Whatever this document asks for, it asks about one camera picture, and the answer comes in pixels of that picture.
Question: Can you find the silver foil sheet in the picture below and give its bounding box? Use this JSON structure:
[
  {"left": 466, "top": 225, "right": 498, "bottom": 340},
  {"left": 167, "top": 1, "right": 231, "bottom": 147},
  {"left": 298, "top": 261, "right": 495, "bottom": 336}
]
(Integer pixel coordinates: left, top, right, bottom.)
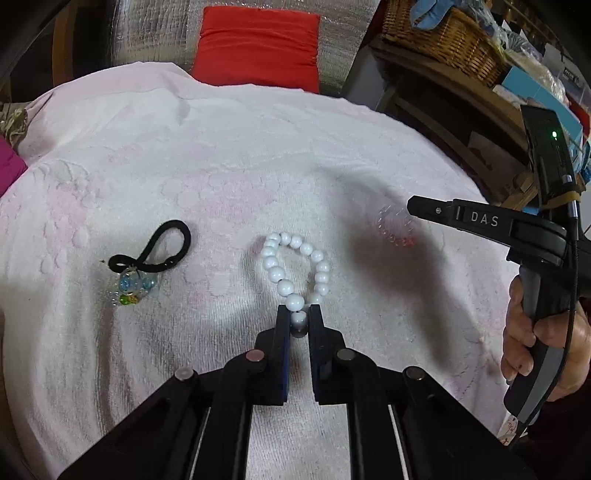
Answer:
[{"left": 99, "top": 0, "right": 384, "bottom": 97}]

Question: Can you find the patterned beige cloth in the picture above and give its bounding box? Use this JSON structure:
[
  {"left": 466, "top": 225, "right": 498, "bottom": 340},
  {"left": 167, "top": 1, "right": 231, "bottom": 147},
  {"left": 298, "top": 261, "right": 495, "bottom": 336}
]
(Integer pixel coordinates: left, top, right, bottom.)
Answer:
[{"left": 0, "top": 102, "right": 35, "bottom": 148}]

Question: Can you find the blue cloth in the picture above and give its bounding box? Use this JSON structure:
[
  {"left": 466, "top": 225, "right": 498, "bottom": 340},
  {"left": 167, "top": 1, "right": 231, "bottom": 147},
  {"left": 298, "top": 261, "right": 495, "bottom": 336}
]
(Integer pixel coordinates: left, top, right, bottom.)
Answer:
[{"left": 411, "top": 0, "right": 455, "bottom": 28}]

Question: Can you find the clear pink bead bracelet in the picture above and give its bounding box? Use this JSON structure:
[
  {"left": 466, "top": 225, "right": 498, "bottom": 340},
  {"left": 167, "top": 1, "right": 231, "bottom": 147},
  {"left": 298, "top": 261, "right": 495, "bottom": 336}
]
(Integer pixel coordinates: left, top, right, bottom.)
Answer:
[{"left": 376, "top": 205, "right": 416, "bottom": 245}]

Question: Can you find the wooden shelf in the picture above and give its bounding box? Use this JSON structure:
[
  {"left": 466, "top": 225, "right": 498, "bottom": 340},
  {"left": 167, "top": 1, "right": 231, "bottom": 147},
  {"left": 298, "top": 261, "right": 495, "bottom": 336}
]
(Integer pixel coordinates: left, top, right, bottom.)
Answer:
[{"left": 344, "top": 37, "right": 546, "bottom": 208}]

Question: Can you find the red pillow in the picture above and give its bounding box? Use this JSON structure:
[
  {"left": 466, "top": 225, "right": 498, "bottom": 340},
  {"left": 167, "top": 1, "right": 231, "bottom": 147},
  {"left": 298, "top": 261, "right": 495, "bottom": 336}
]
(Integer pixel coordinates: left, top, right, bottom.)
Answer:
[{"left": 190, "top": 6, "right": 321, "bottom": 93}]

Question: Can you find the magenta pillow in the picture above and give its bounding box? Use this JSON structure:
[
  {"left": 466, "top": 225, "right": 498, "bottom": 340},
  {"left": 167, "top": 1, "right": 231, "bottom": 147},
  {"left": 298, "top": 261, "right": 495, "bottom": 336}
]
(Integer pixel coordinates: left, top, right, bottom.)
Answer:
[{"left": 0, "top": 138, "right": 29, "bottom": 197}]

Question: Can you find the white bead bracelet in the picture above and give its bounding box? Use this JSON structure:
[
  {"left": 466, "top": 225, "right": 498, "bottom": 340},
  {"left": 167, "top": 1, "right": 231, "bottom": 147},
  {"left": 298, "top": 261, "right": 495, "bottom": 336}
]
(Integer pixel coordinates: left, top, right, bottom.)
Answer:
[{"left": 261, "top": 232, "right": 332, "bottom": 340}]

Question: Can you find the pale pink blanket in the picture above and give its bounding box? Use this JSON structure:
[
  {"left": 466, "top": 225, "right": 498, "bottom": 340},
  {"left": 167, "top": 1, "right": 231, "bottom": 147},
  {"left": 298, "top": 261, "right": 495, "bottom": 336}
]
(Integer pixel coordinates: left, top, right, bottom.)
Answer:
[{"left": 0, "top": 62, "right": 532, "bottom": 480}]

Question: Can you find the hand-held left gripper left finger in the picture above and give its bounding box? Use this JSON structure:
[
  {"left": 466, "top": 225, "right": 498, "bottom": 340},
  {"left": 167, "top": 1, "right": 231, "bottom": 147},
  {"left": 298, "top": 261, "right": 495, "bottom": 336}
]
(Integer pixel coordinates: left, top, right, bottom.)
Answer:
[{"left": 58, "top": 305, "right": 293, "bottom": 480}]

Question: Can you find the black hair tie with glass beads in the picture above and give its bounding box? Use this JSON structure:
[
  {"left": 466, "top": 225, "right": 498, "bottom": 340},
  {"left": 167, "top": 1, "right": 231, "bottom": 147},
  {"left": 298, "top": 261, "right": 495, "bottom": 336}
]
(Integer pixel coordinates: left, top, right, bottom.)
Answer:
[{"left": 102, "top": 220, "right": 192, "bottom": 308}]

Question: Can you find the person's right hand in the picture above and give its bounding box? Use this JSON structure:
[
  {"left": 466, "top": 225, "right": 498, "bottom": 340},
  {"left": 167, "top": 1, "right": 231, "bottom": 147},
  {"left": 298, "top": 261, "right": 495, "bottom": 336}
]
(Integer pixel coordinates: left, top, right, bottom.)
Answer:
[{"left": 501, "top": 276, "right": 591, "bottom": 402}]

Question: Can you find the wicker basket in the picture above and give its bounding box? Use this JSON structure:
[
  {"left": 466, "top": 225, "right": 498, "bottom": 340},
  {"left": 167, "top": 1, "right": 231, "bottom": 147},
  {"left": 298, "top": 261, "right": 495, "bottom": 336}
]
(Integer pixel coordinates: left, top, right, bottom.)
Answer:
[{"left": 381, "top": 0, "right": 509, "bottom": 88}]

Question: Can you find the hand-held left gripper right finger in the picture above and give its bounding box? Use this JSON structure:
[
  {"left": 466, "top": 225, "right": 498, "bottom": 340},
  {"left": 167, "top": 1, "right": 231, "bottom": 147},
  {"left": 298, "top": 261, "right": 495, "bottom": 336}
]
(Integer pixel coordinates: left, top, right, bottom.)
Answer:
[{"left": 308, "top": 305, "right": 536, "bottom": 480}]

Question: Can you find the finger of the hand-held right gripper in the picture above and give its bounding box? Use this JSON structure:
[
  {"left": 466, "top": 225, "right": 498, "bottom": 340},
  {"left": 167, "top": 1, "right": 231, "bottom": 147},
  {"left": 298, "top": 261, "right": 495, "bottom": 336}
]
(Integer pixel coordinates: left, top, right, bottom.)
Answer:
[{"left": 407, "top": 195, "right": 515, "bottom": 238}]

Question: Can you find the light blue box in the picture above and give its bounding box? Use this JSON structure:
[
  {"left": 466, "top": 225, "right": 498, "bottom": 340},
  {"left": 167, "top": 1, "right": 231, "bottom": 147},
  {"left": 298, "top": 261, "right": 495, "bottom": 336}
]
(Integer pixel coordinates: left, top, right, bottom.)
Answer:
[{"left": 501, "top": 65, "right": 583, "bottom": 139}]

